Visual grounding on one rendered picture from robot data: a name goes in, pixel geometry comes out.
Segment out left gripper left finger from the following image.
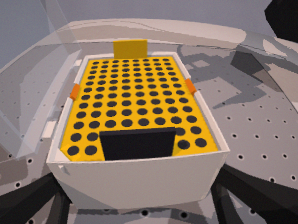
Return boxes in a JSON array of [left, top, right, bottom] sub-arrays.
[[0, 172, 70, 224]]

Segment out yellow perforated plate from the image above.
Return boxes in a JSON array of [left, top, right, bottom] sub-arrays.
[[60, 39, 216, 161]]

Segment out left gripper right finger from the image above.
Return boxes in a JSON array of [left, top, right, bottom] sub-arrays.
[[210, 163, 298, 224]]

